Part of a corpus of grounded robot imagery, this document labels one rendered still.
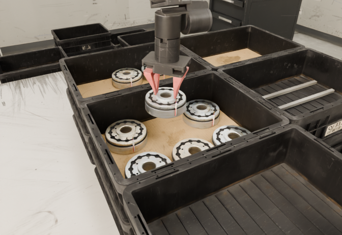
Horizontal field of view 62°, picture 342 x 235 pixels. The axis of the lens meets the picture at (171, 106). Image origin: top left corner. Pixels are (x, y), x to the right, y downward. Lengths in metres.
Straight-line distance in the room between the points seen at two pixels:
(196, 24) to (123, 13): 3.43
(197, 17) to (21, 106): 0.82
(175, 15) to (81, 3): 3.28
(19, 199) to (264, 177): 0.61
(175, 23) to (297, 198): 0.44
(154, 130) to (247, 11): 1.62
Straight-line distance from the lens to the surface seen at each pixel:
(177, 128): 0.77
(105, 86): 0.99
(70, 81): 0.83
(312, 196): 0.67
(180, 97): 0.71
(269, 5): 2.40
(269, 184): 0.66
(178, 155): 0.64
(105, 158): 0.54
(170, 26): 0.61
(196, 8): 0.66
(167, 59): 0.63
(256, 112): 0.73
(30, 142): 1.03
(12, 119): 1.17
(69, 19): 3.87
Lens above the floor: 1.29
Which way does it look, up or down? 33 degrees down
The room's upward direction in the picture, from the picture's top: straight up
